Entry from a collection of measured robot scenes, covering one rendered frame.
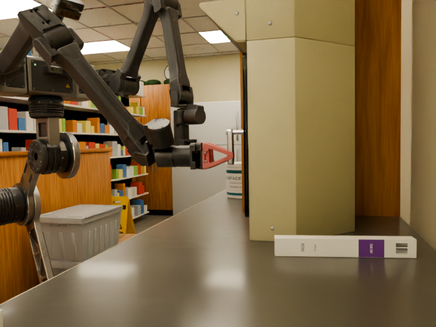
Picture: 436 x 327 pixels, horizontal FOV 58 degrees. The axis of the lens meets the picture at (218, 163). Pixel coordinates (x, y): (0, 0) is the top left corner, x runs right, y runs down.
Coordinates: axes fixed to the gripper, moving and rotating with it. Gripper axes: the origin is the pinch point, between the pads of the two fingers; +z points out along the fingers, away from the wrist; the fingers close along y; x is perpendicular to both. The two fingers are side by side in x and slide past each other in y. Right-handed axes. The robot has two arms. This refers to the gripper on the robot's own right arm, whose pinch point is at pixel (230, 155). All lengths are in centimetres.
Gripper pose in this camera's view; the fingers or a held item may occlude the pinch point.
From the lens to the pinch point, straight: 99.6
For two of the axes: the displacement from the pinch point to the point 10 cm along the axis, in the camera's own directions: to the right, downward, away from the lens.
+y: 2.6, -0.5, 9.6
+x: 0.2, 10.0, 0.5
